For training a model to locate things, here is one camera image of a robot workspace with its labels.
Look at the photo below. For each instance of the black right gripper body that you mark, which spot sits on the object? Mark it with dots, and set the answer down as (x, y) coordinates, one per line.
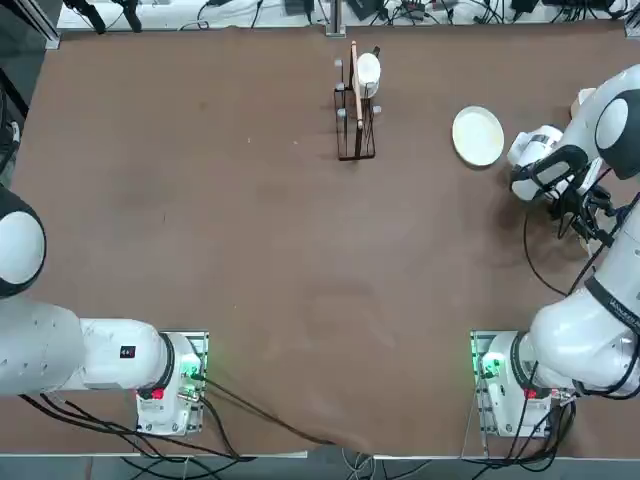
(595, 202)

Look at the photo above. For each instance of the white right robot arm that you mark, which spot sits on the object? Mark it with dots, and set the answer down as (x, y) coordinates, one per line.
(565, 330)

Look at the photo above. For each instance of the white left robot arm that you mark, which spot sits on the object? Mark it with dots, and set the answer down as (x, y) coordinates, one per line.
(110, 360)

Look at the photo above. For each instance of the white round plate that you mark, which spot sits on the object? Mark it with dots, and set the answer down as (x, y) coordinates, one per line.
(477, 135)

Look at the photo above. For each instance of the black power adapter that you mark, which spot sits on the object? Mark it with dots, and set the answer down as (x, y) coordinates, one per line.
(365, 7)
(300, 6)

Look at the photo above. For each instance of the black tripod leg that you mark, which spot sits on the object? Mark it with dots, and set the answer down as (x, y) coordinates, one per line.
(131, 17)
(90, 16)

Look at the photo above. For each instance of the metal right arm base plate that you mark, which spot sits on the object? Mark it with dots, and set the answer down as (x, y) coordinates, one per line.
(477, 400)

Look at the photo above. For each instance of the aluminium profile post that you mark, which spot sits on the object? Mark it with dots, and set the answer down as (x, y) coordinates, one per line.
(336, 20)

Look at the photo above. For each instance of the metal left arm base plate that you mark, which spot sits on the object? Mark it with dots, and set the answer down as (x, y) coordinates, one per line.
(202, 340)

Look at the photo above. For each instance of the aluminium table corner bracket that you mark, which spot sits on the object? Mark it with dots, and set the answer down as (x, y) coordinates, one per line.
(52, 37)

